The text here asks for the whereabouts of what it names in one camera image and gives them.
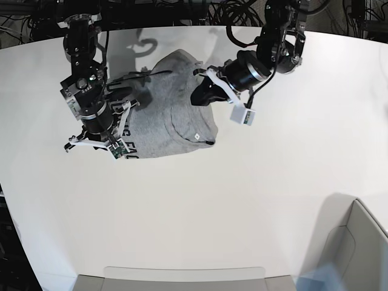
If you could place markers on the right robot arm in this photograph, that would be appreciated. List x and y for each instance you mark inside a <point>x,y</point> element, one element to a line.
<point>88,58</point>

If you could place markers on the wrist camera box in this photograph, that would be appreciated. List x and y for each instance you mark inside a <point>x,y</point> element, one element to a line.
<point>242,115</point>
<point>118,149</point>

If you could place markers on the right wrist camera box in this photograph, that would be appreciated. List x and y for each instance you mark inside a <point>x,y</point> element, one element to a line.
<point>118,149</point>

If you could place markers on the grey T-shirt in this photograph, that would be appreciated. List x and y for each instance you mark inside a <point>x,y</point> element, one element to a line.
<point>169,125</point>

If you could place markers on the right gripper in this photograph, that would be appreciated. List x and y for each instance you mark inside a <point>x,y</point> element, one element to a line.
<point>103,124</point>

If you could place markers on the grey box at right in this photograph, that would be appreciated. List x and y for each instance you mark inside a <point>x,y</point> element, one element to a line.
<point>357,253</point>

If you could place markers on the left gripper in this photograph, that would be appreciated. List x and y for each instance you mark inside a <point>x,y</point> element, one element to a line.
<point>225,83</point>

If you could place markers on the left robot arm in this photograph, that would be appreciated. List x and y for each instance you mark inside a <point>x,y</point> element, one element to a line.
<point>277,49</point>

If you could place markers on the blue blurred object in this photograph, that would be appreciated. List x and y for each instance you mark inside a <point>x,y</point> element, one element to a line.
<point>324,278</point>

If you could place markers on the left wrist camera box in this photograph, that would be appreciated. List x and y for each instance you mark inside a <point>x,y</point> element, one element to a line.
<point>242,115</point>

